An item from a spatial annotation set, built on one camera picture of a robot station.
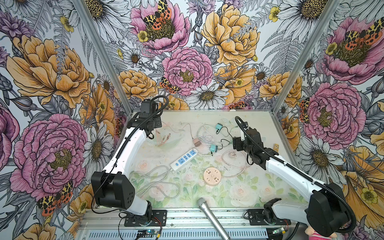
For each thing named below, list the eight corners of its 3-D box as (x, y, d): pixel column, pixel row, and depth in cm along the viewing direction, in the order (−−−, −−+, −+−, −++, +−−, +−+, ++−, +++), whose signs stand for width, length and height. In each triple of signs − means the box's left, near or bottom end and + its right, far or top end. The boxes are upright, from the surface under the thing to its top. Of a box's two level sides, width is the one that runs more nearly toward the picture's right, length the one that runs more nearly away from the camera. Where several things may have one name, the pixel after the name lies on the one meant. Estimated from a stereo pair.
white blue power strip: (173, 172, 91) (172, 170, 89) (169, 167, 93) (168, 165, 91) (198, 153, 99) (198, 151, 97) (194, 148, 101) (194, 146, 99)
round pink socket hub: (203, 185, 87) (203, 183, 84) (203, 169, 93) (203, 167, 90) (221, 185, 87) (222, 183, 84) (219, 169, 93) (220, 167, 90)
